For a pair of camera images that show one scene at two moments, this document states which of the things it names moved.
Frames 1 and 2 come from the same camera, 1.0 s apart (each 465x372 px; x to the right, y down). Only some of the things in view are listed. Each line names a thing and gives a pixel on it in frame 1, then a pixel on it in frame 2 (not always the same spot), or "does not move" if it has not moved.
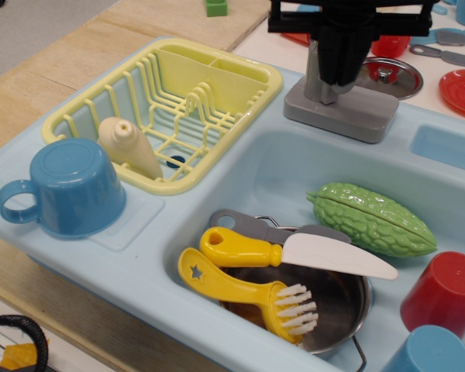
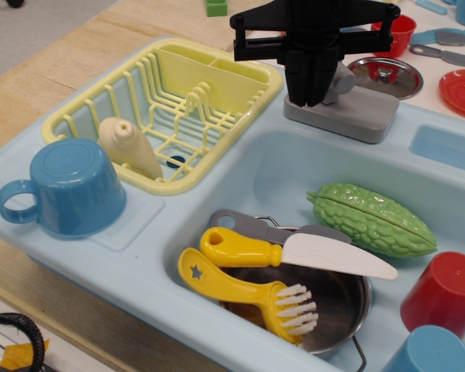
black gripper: x=346 y=29 to x=314 y=43
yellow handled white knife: x=303 y=251 does not move
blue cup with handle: x=77 y=191 does not move
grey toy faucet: x=349 y=108 does not move
